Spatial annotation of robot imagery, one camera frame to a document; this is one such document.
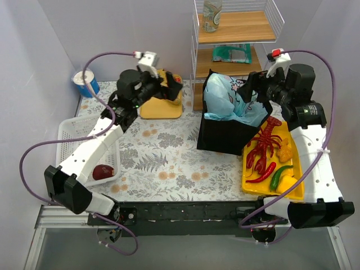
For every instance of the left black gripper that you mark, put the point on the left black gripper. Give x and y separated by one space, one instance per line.
166 86

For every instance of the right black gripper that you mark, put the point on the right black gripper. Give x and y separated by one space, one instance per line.
259 88

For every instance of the light blue plastic bag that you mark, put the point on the light blue plastic bag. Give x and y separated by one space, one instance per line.
223 103

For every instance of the black fabric grocery bag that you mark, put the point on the black fabric grocery bag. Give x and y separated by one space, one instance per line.
228 137

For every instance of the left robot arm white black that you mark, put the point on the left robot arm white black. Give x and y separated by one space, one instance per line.
66 183

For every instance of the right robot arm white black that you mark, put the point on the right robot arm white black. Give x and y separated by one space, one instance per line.
323 204

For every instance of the orange bread tray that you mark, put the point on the orange bread tray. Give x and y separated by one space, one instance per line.
161 109

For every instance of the green snack packet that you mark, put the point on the green snack packet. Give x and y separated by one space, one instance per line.
238 53

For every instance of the red toy lobster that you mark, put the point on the red toy lobster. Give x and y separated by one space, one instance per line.
257 157

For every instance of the floral table mat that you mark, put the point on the floral table mat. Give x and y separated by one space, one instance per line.
160 162

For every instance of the orange fried chicken toy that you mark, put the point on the orange fried chicken toy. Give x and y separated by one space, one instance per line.
284 153

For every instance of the yellow tray with vegetables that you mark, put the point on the yellow tray with vegetables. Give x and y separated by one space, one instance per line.
262 188

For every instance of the red chili pepper toy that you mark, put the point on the red chili pepper toy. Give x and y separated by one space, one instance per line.
265 175

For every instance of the clear glass bottle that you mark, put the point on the clear glass bottle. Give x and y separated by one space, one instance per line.
211 15

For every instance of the toilet paper roll blue pack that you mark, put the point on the toilet paper roll blue pack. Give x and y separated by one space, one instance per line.
86 83

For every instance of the green cucumber toy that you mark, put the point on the green cucumber toy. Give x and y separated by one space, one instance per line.
276 177

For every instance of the yellow bell pepper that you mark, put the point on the yellow bell pepper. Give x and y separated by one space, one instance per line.
285 183

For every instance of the white plastic basket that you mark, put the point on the white plastic basket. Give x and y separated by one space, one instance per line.
67 140

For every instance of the red meat toy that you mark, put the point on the red meat toy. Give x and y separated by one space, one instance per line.
102 171

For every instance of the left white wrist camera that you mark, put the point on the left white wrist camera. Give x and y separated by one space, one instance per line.
147 61

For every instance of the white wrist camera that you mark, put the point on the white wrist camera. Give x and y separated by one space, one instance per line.
279 59
147 61

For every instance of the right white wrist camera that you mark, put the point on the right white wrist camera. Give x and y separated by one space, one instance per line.
279 59

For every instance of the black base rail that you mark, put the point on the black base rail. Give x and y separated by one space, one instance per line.
180 218

